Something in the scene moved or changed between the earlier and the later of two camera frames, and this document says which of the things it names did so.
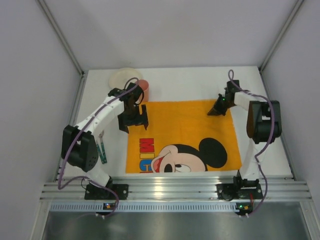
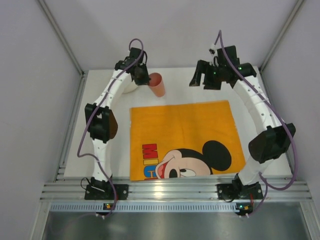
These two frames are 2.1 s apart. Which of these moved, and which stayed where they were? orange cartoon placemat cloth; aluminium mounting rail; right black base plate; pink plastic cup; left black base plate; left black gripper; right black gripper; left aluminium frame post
Moved: right black gripper; pink plastic cup; left black gripper
Stayed: right black base plate; left black base plate; orange cartoon placemat cloth; left aluminium frame post; aluminium mounting rail
